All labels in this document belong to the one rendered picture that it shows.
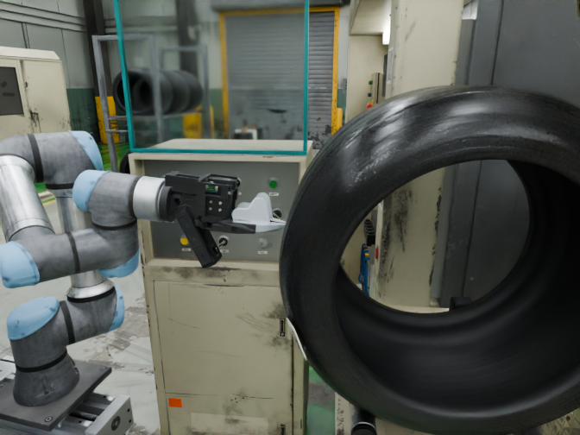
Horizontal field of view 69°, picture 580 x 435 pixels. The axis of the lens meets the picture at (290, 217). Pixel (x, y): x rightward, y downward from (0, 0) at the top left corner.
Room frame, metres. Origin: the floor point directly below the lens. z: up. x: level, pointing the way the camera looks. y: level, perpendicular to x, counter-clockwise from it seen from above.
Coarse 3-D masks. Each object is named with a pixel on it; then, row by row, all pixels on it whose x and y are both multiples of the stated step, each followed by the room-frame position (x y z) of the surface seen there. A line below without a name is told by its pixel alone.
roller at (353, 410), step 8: (352, 408) 0.61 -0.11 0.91; (352, 416) 0.60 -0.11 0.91; (360, 416) 0.59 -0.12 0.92; (368, 416) 0.59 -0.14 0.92; (352, 424) 0.58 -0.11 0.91; (360, 424) 0.57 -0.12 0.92; (368, 424) 0.57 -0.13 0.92; (352, 432) 0.57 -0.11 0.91; (360, 432) 0.56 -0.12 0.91; (368, 432) 0.56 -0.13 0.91; (376, 432) 0.57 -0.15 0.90
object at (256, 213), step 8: (256, 200) 0.66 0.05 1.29; (264, 200) 0.66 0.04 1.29; (240, 208) 0.67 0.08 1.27; (248, 208) 0.67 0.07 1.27; (256, 208) 0.66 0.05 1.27; (264, 208) 0.66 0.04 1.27; (232, 216) 0.67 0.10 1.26; (240, 216) 0.67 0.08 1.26; (248, 216) 0.67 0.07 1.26; (256, 216) 0.66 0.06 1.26; (264, 216) 0.66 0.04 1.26; (256, 224) 0.66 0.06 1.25; (264, 224) 0.66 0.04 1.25; (272, 224) 0.66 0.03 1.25; (280, 224) 0.67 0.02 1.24; (256, 232) 0.66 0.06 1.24; (264, 232) 0.66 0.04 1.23
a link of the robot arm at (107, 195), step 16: (80, 176) 0.69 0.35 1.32; (96, 176) 0.69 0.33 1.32; (112, 176) 0.70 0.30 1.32; (128, 176) 0.70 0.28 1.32; (80, 192) 0.68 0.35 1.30; (96, 192) 0.68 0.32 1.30; (112, 192) 0.67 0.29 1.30; (128, 192) 0.67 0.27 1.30; (80, 208) 0.69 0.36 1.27; (96, 208) 0.68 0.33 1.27; (112, 208) 0.68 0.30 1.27; (128, 208) 0.67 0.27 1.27; (112, 224) 0.68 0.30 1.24
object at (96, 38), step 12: (96, 36) 4.23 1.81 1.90; (108, 36) 4.21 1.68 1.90; (96, 48) 4.23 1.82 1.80; (96, 60) 4.23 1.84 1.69; (120, 72) 4.32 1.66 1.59; (120, 84) 4.49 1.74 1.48; (120, 96) 4.49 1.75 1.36; (108, 108) 4.27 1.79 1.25; (120, 108) 4.32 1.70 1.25; (108, 120) 4.24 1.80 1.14; (120, 120) 4.20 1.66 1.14; (108, 132) 4.22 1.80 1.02; (120, 132) 4.18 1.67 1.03; (108, 144) 4.25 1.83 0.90; (120, 168) 4.33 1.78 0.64
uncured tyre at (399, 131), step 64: (384, 128) 0.57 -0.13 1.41; (448, 128) 0.54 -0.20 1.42; (512, 128) 0.53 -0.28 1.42; (576, 128) 0.53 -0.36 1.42; (320, 192) 0.58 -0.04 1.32; (384, 192) 0.54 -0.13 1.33; (576, 192) 0.75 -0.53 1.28; (320, 256) 0.55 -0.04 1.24; (576, 256) 0.74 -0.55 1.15; (320, 320) 0.55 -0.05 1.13; (384, 320) 0.81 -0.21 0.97; (448, 320) 0.80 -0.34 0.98; (512, 320) 0.77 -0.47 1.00; (576, 320) 0.67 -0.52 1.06; (384, 384) 0.55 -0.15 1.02; (448, 384) 0.68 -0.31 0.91; (512, 384) 0.64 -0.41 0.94; (576, 384) 0.51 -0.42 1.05
